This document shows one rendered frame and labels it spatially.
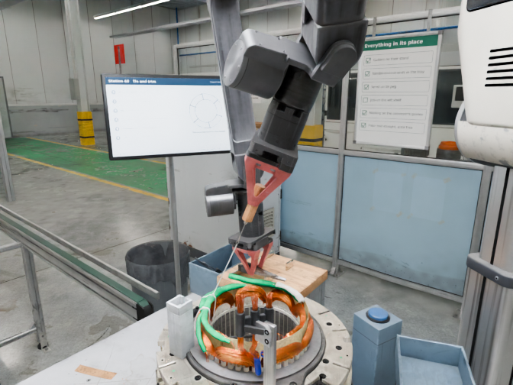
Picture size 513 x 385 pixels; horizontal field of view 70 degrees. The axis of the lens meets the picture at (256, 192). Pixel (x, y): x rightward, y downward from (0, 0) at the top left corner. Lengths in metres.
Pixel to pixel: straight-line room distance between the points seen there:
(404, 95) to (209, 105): 1.53
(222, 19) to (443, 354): 0.73
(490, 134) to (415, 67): 2.02
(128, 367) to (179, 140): 0.89
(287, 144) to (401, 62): 2.32
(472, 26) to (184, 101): 1.12
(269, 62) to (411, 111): 2.32
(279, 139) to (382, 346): 0.51
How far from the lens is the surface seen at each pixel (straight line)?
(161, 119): 1.59
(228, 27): 0.77
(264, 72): 0.46
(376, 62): 2.85
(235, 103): 0.76
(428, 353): 0.78
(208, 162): 3.10
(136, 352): 1.19
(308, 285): 0.88
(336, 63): 0.46
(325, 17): 0.44
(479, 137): 0.77
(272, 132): 0.50
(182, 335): 0.61
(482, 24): 0.79
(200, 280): 0.98
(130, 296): 1.50
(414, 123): 2.74
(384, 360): 0.88
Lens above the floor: 1.49
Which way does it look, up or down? 15 degrees down
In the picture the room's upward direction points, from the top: straight up
